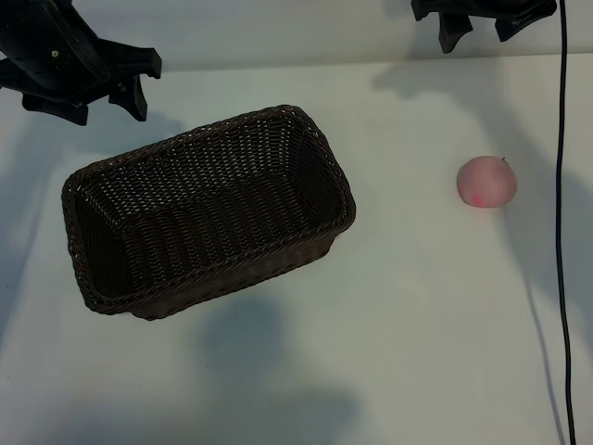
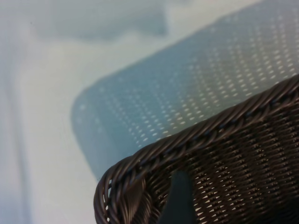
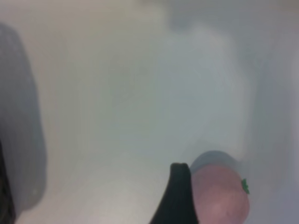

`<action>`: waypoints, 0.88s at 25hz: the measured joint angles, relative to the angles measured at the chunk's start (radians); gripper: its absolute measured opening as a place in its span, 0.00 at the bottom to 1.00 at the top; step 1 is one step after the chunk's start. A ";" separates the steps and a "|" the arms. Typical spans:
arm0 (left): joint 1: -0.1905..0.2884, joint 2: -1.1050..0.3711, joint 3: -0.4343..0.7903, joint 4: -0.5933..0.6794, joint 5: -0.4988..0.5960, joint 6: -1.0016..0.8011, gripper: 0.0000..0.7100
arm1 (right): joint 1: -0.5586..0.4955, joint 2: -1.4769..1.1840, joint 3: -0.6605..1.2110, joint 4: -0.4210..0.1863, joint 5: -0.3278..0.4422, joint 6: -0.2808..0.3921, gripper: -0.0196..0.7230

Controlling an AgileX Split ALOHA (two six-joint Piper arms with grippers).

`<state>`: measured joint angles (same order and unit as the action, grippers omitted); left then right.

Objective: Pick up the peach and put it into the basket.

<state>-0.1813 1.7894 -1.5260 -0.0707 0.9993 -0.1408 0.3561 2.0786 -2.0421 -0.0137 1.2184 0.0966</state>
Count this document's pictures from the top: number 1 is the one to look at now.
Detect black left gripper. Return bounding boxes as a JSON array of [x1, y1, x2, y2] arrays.
[[0, 0, 162, 127]]

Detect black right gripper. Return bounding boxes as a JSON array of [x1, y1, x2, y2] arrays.
[[410, 0, 558, 55]]

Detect pink peach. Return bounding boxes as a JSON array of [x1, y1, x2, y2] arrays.
[[456, 156, 518, 210]]

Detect dark brown wicker basket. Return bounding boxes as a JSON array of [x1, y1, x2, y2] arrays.
[[60, 104, 357, 322]]

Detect smooth black cable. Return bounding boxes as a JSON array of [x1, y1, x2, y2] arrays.
[[554, 0, 577, 445]]

